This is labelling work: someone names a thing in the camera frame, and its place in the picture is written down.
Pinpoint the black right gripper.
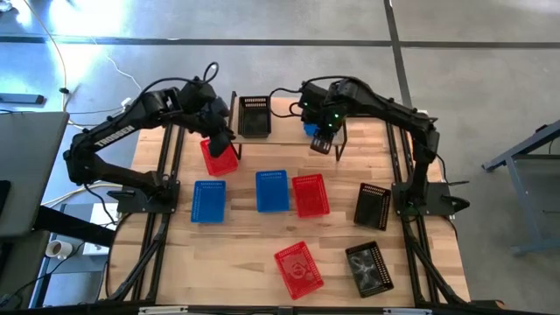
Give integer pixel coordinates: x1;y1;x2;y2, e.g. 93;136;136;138
310;98;350;155

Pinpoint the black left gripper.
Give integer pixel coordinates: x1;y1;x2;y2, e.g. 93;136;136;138
192;96;235;135

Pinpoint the red plastic basket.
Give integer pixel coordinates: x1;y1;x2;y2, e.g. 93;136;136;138
273;240;326;301
290;173;332;219
199;137;240;178

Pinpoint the black plastic basket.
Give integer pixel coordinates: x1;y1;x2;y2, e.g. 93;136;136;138
237;94;273;139
353;182;393;232
344;240;395;299

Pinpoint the wooden shelf with black legs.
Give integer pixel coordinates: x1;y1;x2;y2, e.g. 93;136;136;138
226;90;350;162

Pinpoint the white box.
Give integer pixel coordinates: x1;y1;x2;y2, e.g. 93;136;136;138
82;202;119;257

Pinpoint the black desk leg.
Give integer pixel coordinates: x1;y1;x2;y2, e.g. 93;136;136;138
34;205;117;249

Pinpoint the white label strip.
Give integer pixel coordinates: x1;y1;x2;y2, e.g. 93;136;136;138
383;307;433;315
138;305;189;315

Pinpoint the grey flat bar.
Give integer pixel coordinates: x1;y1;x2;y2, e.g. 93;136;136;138
0;92;46;106

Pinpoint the blue-grey metal table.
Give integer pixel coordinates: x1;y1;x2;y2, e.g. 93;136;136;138
480;118;560;257

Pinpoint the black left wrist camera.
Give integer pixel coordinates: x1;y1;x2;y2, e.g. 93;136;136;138
208;129;236;159

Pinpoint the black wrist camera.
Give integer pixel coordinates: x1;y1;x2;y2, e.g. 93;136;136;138
208;129;236;159
298;80;328;127

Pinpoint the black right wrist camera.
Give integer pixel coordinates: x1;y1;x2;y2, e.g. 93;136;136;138
298;80;328;127

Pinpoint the black right camera cable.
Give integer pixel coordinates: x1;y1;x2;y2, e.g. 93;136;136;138
268;74;351;120

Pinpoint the black camera cable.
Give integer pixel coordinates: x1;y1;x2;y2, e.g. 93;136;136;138
268;74;351;120
130;60;220;110

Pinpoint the black left camera cable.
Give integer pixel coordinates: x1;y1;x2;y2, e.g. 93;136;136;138
130;60;220;110

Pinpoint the black aluminium table frame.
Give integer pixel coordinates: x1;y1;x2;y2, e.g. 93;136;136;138
99;107;473;307

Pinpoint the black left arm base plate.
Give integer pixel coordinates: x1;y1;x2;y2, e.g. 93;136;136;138
107;179;181;215

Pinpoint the white cable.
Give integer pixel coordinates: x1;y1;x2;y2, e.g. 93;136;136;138
89;37;144;106

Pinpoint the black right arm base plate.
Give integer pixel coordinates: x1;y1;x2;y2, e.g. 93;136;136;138
390;180;472;219

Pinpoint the yellow extension cable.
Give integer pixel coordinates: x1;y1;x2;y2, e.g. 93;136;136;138
21;0;95;132

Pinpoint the pale cable bundle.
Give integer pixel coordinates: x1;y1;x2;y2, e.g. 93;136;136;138
40;179;113;207

